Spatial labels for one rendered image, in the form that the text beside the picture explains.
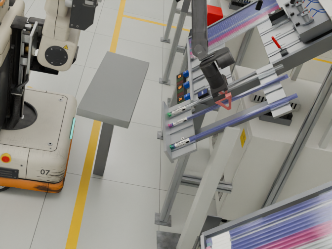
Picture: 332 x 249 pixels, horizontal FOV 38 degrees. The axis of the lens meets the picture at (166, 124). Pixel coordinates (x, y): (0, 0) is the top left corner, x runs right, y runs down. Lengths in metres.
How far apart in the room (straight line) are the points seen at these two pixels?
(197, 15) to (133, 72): 0.79
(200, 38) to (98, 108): 0.63
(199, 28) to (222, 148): 0.50
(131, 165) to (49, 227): 0.67
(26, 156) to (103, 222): 0.50
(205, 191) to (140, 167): 0.80
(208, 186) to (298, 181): 0.57
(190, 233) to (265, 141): 0.56
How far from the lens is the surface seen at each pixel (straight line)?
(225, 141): 1.94
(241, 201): 2.54
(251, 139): 2.28
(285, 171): 2.39
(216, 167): 2.03
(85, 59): 3.79
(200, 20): 1.81
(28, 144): 2.43
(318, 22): 2.11
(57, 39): 2.23
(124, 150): 2.93
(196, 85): 2.28
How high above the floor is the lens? 1.82
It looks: 34 degrees down
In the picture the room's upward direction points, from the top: 16 degrees clockwise
